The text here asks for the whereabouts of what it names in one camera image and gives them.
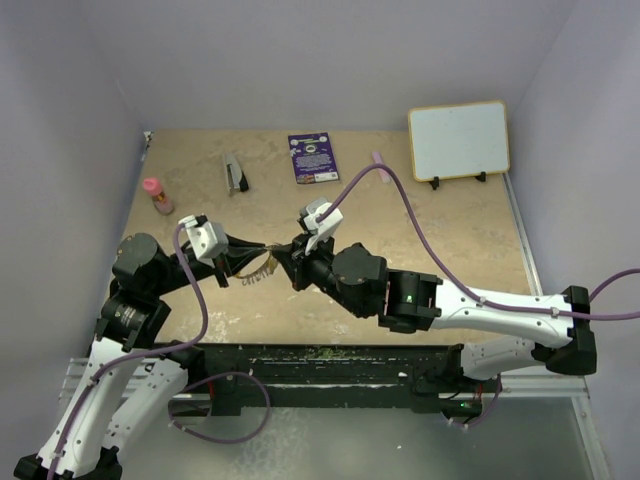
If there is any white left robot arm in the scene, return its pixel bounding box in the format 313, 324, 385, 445
13, 222, 266, 479

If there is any small whiteboard on stand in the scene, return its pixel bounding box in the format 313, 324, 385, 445
408, 100, 511, 190

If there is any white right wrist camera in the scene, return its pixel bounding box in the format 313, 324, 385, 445
299, 197, 344, 256

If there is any key with yellow tag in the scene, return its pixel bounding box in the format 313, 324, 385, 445
266, 252, 279, 275

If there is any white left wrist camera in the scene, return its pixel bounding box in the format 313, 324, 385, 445
179, 214, 228, 263

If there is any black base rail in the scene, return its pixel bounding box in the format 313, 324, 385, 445
167, 343, 501, 419

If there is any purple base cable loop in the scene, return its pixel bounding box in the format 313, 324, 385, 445
167, 369, 274, 444

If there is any pink eraser stick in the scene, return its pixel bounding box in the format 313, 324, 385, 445
372, 151, 391, 184

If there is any grey black stapler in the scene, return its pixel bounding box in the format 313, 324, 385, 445
223, 153, 249, 196

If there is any pink capped small bottle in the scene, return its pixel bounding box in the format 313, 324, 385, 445
142, 177, 174, 215

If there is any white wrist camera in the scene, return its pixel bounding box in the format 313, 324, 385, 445
179, 214, 228, 263
299, 197, 344, 256

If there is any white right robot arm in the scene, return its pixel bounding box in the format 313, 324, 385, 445
270, 234, 597, 391

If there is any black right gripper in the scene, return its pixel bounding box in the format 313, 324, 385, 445
274, 225, 369, 317

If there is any purple printed card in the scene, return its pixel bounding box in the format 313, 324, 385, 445
287, 132, 340, 185

